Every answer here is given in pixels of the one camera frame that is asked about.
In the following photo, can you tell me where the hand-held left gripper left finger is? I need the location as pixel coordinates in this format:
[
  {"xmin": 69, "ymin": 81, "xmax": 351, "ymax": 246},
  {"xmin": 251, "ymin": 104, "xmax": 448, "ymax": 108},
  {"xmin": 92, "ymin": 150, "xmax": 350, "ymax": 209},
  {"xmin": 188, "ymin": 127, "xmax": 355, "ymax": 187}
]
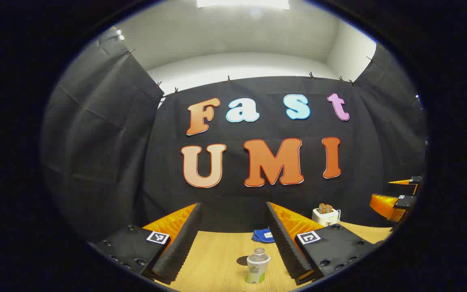
[{"xmin": 89, "ymin": 202, "xmax": 202, "ymax": 286}]

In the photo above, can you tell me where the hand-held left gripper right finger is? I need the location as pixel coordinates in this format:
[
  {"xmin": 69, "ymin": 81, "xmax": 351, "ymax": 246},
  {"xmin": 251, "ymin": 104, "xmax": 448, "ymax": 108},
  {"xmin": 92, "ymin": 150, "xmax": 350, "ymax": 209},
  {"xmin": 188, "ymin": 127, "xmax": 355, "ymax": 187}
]
[{"xmin": 266, "ymin": 201, "xmax": 382, "ymax": 286}]

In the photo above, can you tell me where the clear water bottle green label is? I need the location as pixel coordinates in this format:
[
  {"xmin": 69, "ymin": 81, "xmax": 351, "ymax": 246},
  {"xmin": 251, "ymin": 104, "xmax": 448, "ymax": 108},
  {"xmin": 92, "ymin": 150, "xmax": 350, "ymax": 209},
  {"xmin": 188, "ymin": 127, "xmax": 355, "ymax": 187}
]
[{"xmin": 246, "ymin": 247, "xmax": 271, "ymax": 284}]

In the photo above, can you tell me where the folded blue towel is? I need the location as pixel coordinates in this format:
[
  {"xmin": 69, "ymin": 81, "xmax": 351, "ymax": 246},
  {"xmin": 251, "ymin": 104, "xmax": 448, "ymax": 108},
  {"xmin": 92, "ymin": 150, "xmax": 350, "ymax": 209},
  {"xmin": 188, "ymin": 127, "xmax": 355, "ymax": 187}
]
[{"xmin": 252, "ymin": 228, "xmax": 276, "ymax": 244}]

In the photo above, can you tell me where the white toaster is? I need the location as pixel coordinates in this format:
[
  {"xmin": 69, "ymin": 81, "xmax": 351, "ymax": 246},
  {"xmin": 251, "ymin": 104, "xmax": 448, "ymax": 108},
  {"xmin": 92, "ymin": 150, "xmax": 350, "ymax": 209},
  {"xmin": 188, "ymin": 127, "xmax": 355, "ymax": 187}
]
[{"xmin": 312, "ymin": 207, "xmax": 337, "ymax": 227}]

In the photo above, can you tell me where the black backdrop cloth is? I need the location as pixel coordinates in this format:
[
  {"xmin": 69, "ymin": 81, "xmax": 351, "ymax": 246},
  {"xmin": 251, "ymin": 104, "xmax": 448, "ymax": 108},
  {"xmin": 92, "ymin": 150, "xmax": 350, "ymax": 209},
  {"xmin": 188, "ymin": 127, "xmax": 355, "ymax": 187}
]
[{"xmin": 41, "ymin": 26, "xmax": 428, "ymax": 244}]

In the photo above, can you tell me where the white ceiling light panel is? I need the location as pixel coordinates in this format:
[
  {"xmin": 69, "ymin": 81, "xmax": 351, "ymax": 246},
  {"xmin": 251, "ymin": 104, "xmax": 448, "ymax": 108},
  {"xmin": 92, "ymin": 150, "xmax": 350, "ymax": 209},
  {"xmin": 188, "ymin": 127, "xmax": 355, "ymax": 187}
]
[{"xmin": 197, "ymin": 0, "xmax": 290, "ymax": 10}]

